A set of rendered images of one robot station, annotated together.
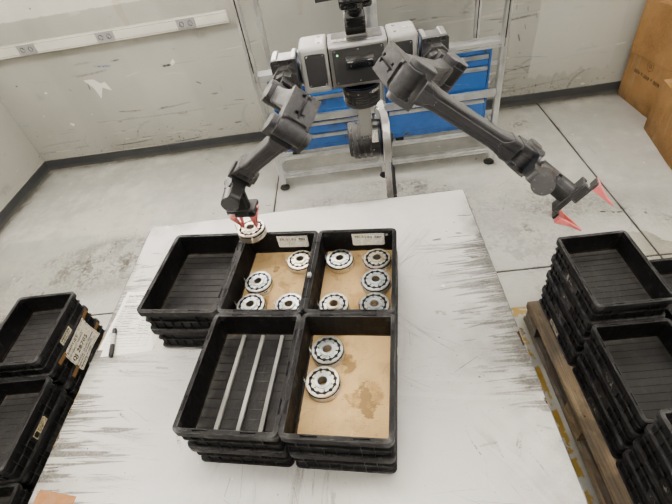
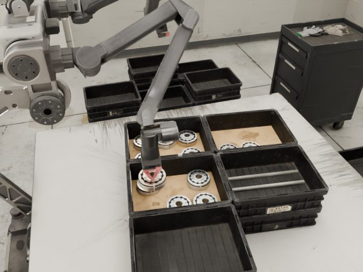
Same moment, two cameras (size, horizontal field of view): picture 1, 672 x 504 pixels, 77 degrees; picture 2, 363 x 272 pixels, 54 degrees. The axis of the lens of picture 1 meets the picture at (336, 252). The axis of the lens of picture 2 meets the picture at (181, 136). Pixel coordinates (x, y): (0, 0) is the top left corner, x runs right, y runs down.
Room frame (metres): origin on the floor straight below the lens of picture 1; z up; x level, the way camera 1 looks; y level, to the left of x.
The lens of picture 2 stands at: (1.48, 1.21, 1.97)
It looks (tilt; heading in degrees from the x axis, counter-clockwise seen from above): 38 degrees down; 247
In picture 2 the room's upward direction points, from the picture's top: straight up
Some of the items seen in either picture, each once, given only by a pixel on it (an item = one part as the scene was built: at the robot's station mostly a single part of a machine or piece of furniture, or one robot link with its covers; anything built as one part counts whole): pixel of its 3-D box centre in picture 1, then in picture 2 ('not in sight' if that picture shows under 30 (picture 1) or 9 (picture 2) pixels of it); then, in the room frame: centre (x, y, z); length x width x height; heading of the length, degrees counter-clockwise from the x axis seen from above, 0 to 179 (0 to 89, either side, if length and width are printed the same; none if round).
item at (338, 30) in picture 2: not in sight; (337, 28); (-0.78, -0.90, 0.88); 0.29 x 0.22 x 0.03; 173
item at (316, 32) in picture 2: not in sight; (310, 31); (-0.55, -0.95, 0.88); 0.25 x 0.19 x 0.03; 173
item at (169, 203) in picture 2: (258, 281); (179, 204); (1.11, 0.31, 0.86); 0.10 x 0.10 x 0.01
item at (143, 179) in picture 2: (250, 228); (152, 175); (1.21, 0.29, 1.04); 0.10 x 0.10 x 0.01
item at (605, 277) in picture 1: (596, 300); (114, 117); (1.07, -1.11, 0.37); 0.40 x 0.30 x 0.45; 173
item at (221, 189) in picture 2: (274, 279); (176, 191); (1.10, 0.24, 0.87); 0.40 x 0.30 x 0.11; 166
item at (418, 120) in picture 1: (436, 97); not in sight; (2.83, -0.91, 0.60); 0.72 x 0.03 x 0.56; 83
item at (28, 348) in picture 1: (55, 353); not in sight; (1.37, 1.47, 0.37); 0.40 x 0.30 x 0.45; 173
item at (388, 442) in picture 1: (342, 371); (247, 130); (0.64, 0.05, 0.92); 0.40 x 0.30 x 0.02; 166
